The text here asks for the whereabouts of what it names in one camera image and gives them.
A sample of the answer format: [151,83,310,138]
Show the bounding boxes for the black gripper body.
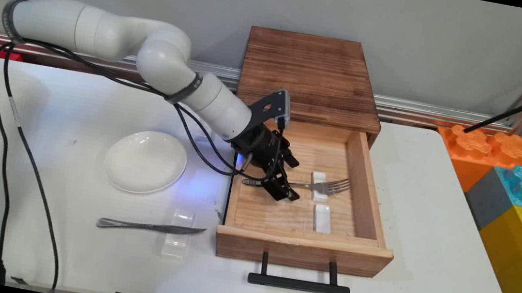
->
[226,119,299,177]

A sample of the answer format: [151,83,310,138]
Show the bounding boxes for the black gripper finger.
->
[279,147,303,170]
[259,168,304,206]

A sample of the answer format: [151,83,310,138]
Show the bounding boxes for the silver serrated table knife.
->
[96,212,207,244]

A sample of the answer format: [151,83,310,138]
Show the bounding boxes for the small white cutlery rest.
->
[308,170,333,203]
[310,203,336,235]

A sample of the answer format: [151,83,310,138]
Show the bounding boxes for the silver fork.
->
[241,162,353,203]

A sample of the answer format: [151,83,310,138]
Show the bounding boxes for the light wooden drawer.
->
[212,110,413,284]

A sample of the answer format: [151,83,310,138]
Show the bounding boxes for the dark wooden cabinet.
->
[231,24,394,150]

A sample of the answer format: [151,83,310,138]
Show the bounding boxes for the white round plate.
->
[100,124,191,201]

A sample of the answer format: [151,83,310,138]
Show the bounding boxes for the large white ceramic cutlery rest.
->
[160,207,197,262]

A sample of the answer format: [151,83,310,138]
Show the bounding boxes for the orange foam block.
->
[429,121,522,202]

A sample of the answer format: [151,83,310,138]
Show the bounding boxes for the grey foam block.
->
[459,164,520,236]

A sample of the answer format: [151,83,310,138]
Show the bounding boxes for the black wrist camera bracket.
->
[244,84,295,131]

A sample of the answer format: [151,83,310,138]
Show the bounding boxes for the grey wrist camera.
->
[278,91,295,123]

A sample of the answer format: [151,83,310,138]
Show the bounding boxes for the black velcro cable strap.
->
[0,0,29,45]
[164,68,205,109]

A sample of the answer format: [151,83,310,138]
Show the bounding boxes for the black drawer handle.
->
[247,249,355,293]

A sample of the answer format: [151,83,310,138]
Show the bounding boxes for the aluminium rail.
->
[0,29,522,142]

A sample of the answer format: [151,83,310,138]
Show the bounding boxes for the thin black cable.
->
[0,36,265,293]

